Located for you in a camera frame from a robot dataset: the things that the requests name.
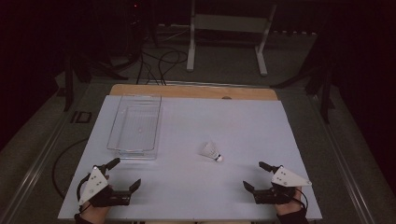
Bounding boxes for black floor cables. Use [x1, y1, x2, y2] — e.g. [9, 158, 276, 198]
[135, 49, 190, 87]

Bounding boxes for white shuttlecock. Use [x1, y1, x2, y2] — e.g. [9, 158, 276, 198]
[198, 140, 224, 163]

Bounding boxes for black stand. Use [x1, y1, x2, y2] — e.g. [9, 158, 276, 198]
[270, 29, 336, 124]
[63, 46, 129, 113]

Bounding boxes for clear plastic container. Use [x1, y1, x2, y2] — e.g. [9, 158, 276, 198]
[106, 93, 163, 161]

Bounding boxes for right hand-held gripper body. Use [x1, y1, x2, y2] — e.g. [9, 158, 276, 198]
[253, 165, 313, 205]

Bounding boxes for white table board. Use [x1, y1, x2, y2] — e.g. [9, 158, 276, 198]
[57, 94, 323, 222]

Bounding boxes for white metal stand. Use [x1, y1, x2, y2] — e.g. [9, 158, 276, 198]
[185, 0, 278, 77]

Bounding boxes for long black floor cable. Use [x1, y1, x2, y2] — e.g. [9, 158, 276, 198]
[50, 137, 90, 201]

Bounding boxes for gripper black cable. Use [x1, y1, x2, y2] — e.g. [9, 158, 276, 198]
[293, 187, 309, 210]
[76, 173, 92, 203]

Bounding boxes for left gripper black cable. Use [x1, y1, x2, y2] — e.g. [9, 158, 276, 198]
[76, 173, 92, 203]

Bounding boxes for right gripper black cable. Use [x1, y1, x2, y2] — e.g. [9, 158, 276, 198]
[293, 187, 309, 210]

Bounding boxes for black floor socket box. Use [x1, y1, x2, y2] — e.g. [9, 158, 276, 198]
[70, 110, 93, 125]

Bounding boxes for wooden table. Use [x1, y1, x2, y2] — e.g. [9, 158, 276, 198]
[109, 83, 279, 102]

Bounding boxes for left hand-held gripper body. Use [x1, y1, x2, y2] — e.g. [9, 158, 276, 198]
[78, 165, 133, 209]

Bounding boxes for person's right hand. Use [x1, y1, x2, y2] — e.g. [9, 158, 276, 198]
[275, 187, 304, 217]

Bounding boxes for person's left hand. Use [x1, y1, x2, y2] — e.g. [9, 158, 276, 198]
[80, 201, 110, 224]

